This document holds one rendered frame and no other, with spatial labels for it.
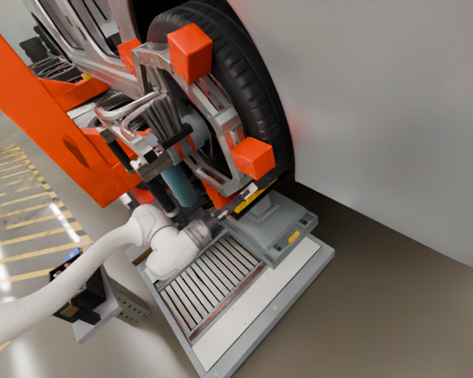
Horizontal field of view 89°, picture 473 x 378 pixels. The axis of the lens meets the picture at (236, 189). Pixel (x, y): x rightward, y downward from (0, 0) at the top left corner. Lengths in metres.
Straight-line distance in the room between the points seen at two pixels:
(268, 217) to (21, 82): 1.15
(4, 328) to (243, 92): 0.70
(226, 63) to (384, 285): 1.17
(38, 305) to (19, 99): 0.75
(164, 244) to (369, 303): 0.96
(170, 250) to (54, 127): 0.71
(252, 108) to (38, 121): 0.85
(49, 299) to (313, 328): 1.01
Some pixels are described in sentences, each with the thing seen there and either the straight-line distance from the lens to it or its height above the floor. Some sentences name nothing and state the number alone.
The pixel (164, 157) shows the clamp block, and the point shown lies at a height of 0.93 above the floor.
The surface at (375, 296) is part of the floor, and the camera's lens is 1.37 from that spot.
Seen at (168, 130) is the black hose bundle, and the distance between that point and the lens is 0.63.
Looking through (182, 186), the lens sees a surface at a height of 0.61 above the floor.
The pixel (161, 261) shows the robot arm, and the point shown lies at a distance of 0.78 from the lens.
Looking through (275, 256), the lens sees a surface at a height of 0.15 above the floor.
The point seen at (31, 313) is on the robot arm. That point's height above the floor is 0.85.
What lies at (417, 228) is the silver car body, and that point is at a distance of 0.59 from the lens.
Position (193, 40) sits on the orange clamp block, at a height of 1.14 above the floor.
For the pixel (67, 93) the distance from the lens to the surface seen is 3.17.
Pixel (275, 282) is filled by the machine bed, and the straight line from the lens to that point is 1.29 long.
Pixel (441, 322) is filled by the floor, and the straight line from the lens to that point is 1.40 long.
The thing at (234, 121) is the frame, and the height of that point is 0.95.
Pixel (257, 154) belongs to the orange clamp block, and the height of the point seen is 0.88.
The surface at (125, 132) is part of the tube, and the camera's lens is 0.67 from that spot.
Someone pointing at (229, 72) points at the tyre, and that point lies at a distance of 0.65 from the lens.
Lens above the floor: 1.26
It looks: 44 degrees down
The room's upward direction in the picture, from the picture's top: 21 degrees counter-clockwise
